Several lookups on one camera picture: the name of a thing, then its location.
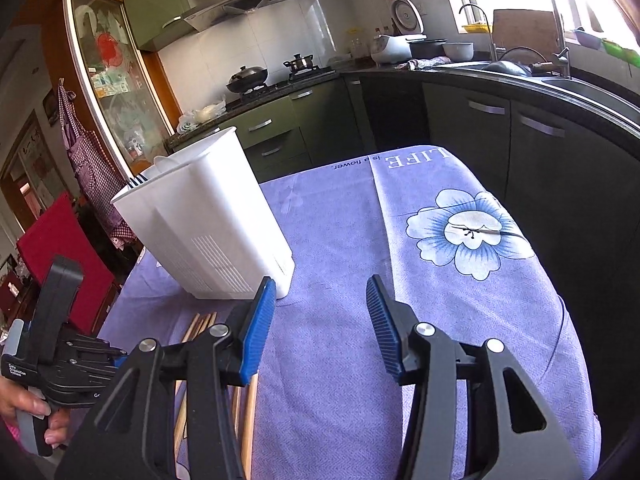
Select green kitchen cabinets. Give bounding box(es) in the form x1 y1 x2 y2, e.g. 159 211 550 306
119 0 361 52
167 74 640 321

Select patterned dish rag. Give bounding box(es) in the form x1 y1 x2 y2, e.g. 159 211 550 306
395 57 451 72

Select person's left hand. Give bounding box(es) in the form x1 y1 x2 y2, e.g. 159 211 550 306
0 375 70 450

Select green plastic container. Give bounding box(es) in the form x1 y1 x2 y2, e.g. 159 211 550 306
601 37 640 67

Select light bamboo chopstick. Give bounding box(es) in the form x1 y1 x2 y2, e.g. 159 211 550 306
240 375 259 480
231 385 244 441

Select black cooker inner pot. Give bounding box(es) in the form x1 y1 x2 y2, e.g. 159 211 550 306
409 38 449 60

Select clear jars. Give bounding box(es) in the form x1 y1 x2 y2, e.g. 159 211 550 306
349 34 374 59

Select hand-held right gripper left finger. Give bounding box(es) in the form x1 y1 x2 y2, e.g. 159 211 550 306
54 276 277 480

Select white plastic bag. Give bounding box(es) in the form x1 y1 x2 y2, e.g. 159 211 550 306
177 100 229 136

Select purple floral tablecloth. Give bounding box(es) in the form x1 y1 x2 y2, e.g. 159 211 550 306
97 147 603 480

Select black kitchen countertop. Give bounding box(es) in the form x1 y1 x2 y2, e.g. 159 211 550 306
165 57 640 141

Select red cushioned wooden chair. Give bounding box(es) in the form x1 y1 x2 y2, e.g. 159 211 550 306
16 191 122 337

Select floral glass sliding door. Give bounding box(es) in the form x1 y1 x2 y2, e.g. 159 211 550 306
62 0 172 177

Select small chrome faucet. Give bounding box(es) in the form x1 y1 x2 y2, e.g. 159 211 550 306
458 3 499 62

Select steel kitchen sink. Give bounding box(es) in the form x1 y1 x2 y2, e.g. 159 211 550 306
430 60 640 128

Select black wok with lid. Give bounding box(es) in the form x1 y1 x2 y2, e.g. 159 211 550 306
226 65 270 95

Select white rice cooker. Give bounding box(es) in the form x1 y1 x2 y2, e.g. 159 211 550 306
371 0 429 66

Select pink patterned clothing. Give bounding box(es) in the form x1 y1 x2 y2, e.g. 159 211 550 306
0 419 25 462

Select gas stove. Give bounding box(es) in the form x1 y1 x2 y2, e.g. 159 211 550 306
227 67 342 102

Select red checked apron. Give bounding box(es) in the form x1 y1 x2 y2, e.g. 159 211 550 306
58 79 139 252

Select green upper kitchen cabinets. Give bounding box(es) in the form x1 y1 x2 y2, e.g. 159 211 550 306
119 0 361 52

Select white plastic utensil holder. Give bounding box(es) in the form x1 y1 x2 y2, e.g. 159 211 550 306
110 126 296 301

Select green lower kitchen cabinets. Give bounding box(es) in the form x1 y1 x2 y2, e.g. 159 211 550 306
167 74 640 321

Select tall chrome faucet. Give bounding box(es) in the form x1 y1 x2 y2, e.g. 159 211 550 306
547 0 604 79

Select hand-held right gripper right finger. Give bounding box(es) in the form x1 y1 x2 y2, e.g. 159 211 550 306
366 275 585 480

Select brown cutting board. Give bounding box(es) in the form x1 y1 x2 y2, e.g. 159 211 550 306
492 9 562 62

